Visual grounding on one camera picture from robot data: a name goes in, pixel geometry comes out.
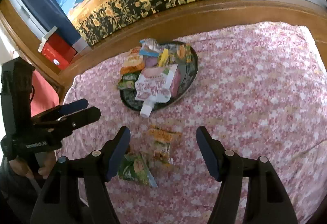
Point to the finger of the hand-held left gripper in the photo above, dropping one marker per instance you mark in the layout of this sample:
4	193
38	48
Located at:
81	118
72	107

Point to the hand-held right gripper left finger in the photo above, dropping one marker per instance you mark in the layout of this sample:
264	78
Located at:
118	155

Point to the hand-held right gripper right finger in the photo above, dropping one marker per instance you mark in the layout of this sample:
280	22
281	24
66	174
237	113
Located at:
208	155

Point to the green cartoon snack packet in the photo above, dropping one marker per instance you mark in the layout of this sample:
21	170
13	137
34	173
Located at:
135	169

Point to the orange and green snack packet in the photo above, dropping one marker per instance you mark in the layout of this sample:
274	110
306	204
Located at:
162	142

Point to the pink white spout pouch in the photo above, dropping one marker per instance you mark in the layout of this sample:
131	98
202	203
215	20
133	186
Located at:
155	86

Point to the round patterned plate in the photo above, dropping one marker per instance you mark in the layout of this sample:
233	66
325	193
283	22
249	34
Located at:
187	75

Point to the purple snack packet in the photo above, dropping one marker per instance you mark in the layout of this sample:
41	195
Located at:
150	62

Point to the clear packet with blue strip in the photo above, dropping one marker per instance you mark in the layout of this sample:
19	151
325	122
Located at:
150	47

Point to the yellow snack packet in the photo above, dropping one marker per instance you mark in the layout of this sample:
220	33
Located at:
164	57

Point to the small orange snack packet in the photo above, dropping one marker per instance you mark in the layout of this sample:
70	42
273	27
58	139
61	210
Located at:
184	54

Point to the person's left hand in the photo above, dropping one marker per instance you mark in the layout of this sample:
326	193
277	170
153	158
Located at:
47	162

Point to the red fabric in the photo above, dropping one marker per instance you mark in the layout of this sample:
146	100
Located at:
44	88

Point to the red box with white lid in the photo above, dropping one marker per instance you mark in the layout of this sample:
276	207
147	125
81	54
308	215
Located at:
57	51

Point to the pink floral bedsheet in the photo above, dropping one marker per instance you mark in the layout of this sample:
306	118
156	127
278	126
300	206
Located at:
255	111

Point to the wooden headboard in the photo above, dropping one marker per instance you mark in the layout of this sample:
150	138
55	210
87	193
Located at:
204	15

